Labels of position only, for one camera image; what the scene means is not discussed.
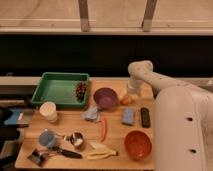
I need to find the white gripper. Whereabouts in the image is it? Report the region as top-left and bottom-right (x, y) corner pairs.
(119, 77), (143, 101)

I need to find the orange apple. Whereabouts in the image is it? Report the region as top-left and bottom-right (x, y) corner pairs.
(120, 95), (133, 106)

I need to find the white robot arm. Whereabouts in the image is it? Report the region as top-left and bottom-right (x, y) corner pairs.
(126, 60), (213, 171)

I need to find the metal cup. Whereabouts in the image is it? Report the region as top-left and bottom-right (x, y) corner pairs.
(70, 132), (84, 148)

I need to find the white paper cup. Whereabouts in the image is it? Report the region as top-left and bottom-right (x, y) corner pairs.
(39, 102), (58, 122)

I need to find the blue measuring cup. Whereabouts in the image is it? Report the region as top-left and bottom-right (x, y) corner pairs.
(39, 129), (56, 148)

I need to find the blue sponge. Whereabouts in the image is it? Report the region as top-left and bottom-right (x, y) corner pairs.
(122, 108), (135, 125)

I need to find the black rectangular remote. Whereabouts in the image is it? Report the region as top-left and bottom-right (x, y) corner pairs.
(140, 107), (151, 128)

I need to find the purple bowl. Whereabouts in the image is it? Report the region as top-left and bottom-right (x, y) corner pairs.
(93, 87), (118, 109)

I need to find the grey-blue crumpled cloth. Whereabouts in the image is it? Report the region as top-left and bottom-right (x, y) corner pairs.
(82, 106), (100, 123)

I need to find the dark red grape bunch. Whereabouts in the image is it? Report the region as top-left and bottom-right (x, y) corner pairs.
(75, 82), (87, 100)

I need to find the red-orange bowl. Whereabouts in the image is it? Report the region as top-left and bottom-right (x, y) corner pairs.
(124, 130), (152, 160)

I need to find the yellow banana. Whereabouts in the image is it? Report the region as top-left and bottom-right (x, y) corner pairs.
(86, 148), (118, 160)

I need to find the green plastic tray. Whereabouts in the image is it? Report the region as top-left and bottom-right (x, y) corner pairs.
(31, 72), (89, 108)

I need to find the blue and black device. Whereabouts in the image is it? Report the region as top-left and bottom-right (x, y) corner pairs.
(4, 108), (34, 125)

